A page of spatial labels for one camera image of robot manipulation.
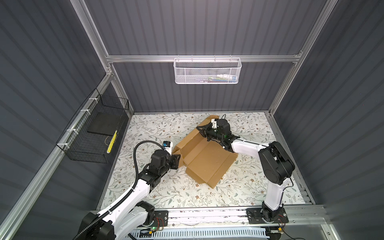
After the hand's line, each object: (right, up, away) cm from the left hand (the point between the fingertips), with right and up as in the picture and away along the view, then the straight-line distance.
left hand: (177, 155), depth 83 cm
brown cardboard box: (+17, -6, +11) cm, 21 cm away
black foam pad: (-35, +18, -9) cm, 40 cm away
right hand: (+11, +15, +4) cm, 19 cm away
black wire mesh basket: (-43, +10, -11) cm, 45 cm away
